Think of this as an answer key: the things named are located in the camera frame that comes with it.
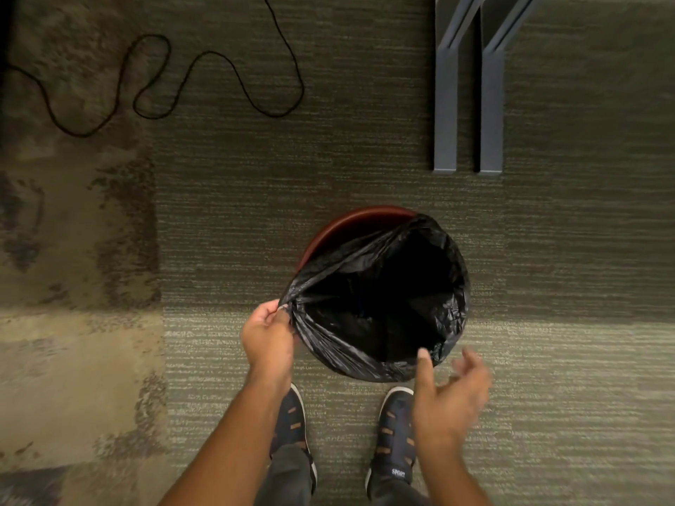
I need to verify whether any person's right hand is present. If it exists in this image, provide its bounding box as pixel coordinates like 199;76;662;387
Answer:
411;346;494;459

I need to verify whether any person's left hand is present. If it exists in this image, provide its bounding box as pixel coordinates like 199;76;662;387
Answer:
240;299;296;386

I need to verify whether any black plastic trash bag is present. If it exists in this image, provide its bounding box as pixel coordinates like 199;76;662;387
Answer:
278;214;471;384

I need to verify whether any person's right forearm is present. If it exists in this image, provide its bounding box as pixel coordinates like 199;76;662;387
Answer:
417;442;495;506

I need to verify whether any person's left forearm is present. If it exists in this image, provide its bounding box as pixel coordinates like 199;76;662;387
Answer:
157;375;294;506

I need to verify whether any person's right dark blue shoe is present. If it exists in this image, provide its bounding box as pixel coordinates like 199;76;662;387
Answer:
365;385;417;501

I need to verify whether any person's dark blue shoe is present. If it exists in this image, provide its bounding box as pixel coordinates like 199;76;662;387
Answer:
269;383;318;496
365;385;417;501

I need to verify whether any person's left dark blue shoe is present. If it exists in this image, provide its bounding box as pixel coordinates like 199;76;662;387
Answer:
269;383;318;496

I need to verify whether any red round trash bin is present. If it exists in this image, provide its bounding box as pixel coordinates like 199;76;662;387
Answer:
295;205;419;274

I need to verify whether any grey metal table leg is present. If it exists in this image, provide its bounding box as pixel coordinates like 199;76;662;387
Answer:
431;0;490;175
478;0;546;176

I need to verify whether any black cable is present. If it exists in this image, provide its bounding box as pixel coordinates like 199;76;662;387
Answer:
0;0;306;138

